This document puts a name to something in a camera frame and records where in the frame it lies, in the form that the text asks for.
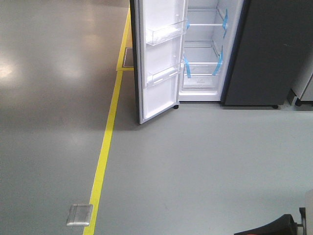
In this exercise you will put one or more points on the metal floor socket plate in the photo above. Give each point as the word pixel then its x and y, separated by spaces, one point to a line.
pixel 79 215

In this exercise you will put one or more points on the clear door bin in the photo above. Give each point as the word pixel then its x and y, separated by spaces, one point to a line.
pixel 154 78
pixel 162 28

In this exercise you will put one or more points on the fridge door with white liner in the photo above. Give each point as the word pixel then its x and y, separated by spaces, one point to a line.
pixel 154 100

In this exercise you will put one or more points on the dark grey fridge body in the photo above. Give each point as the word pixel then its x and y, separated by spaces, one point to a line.
pixel 262 45

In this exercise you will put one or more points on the yellow floor tape line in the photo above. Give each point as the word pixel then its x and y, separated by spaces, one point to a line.
pixel 108 133

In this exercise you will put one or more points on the upper clear door bin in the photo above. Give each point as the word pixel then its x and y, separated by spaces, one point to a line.
pixel 162 28

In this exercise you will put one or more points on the clear crisper drawer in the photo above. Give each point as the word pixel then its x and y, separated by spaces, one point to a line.
pixel 201 75

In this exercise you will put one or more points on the middle clear door bin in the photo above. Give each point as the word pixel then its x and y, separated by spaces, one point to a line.
pixel 154 78

